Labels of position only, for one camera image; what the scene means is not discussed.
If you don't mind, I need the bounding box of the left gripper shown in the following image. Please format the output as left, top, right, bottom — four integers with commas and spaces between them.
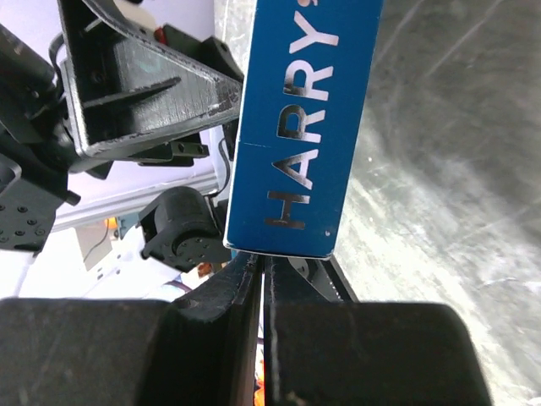
58, 1, 243, 161

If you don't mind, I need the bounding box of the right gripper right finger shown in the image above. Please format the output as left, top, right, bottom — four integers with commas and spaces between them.
264, 257, 492, 405

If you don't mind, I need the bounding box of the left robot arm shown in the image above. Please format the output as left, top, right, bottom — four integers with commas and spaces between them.
1, 1, 243, 254

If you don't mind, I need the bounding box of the blue razor box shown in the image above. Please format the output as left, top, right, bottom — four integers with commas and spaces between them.
224, 1, 383, 258

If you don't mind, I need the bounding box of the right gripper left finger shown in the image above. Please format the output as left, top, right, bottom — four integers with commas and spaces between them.
1, 254, 260, 405

